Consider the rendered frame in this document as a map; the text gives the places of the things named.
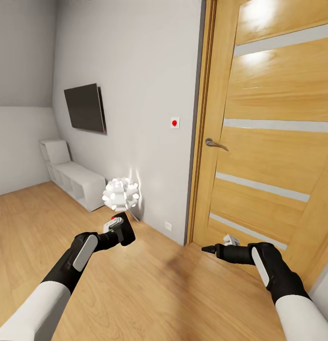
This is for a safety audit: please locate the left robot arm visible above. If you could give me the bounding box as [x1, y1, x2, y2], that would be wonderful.
[0, 217, 128, 341]

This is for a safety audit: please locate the digital camera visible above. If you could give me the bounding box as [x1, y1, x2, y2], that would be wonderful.
[112, 212, 136, 246]

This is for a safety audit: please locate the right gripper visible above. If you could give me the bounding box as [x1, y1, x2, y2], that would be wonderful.
[201, 243, 242, 265]

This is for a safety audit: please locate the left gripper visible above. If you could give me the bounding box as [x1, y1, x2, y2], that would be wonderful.
[103, 228, 128, 250]

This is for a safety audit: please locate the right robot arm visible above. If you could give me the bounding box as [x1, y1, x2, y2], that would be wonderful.
[201, 234, 328, 341]

